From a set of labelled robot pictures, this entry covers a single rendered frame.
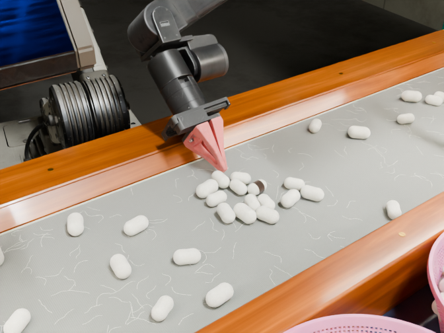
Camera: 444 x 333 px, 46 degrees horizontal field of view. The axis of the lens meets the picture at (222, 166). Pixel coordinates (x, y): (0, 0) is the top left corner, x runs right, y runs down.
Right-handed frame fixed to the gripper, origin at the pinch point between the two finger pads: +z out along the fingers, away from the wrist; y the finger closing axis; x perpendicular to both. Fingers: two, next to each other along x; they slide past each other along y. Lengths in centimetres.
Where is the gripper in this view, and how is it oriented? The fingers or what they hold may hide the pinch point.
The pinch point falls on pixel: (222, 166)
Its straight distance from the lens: 79.5
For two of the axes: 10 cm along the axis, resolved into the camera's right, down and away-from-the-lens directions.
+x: -3.6, 3.7, 8.6
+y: 8.0, -3.5, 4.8
